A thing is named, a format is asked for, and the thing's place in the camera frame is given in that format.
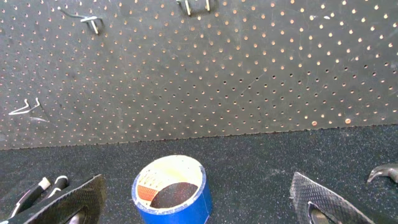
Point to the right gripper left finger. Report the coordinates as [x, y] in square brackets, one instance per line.
[77, 199]

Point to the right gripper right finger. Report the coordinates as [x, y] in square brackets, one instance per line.
[314, 193]

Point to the black and white pliers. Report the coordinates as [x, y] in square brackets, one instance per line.
[34, 193]

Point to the hammer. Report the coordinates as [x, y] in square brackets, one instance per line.
[385, 171]

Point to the roll of blue tape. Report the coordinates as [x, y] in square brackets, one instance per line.
[186, 211]

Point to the black pegboard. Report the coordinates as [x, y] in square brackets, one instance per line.
[217, 77]

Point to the metal hook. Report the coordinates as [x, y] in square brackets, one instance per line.
[23, 110]
[88, 19]
[187, 7]

